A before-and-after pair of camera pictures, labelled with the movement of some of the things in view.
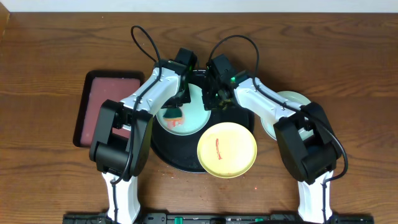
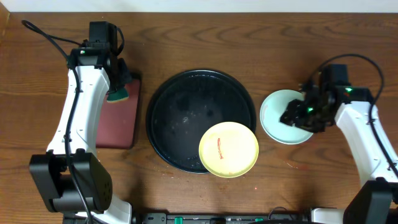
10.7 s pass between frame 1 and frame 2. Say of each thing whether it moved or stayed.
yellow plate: stayed
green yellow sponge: moved
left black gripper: moved
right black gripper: moved
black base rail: stayed
